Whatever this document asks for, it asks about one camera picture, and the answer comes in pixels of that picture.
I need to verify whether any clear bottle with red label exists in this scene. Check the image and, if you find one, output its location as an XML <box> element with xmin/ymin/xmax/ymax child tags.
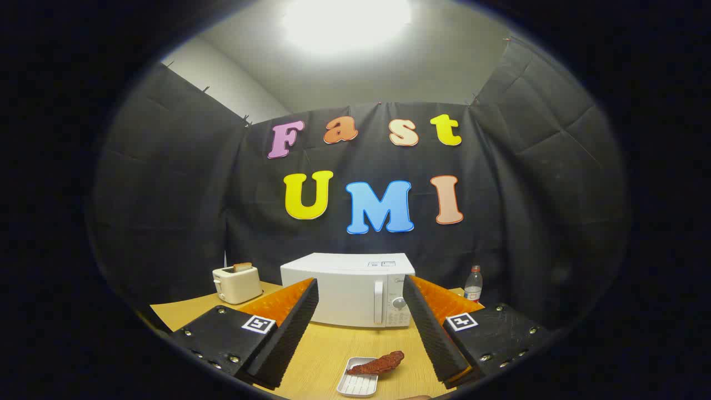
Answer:
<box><xmin>464</xmin><ymin>265</ymin><xmax>483</xmax><ymax>303</ymax></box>

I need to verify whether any ceiling light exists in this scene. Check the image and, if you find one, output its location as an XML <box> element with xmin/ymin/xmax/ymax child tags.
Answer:
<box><xmin>281</xmin><ymin>0</ymin><xmax>414</xmax><ymax>53</ymax></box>

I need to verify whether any white toaster oven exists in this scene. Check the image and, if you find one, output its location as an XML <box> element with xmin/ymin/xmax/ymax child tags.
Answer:
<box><xmin>281</xmin><ymin>253</ymin><xmax>416</xmax><ymax>328</ymax></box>

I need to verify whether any small white ribbed dish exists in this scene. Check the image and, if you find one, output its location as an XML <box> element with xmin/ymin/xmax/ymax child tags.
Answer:
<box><xmin>337</xmin><ymin>357</ymin><xmax>379</xmax><ymax>397</ymax></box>

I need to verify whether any cream bread toaster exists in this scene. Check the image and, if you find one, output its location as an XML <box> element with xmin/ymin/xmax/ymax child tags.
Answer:
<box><xmin>212</xmin><ymin>266</ymin><xmax>264</xmax><ymax>304</ymax></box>

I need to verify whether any reddish brown meat strip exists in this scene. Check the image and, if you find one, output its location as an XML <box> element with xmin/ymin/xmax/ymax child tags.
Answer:
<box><xmin>347</xmin><ymin>351</ymin><xmax>405</xmax><ymax>376</ymax></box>

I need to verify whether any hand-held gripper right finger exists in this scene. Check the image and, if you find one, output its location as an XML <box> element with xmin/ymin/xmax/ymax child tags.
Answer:
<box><xmin>402</xmin><ymin>274</ymin><xmax>556</xmax><ymax>389</ymax></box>

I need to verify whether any black backdrop cloth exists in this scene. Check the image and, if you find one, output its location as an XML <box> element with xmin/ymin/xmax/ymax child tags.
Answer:
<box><xmin>89</xmin><ymin>39</ymin><xmax>631</xmax><ymax>334</ymax></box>

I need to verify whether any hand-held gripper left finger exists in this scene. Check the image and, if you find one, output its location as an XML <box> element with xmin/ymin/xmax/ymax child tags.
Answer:
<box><xmin>167</xmin><ymin>278</ymin><xmax>320</xmax><ymax>389</ymax></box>

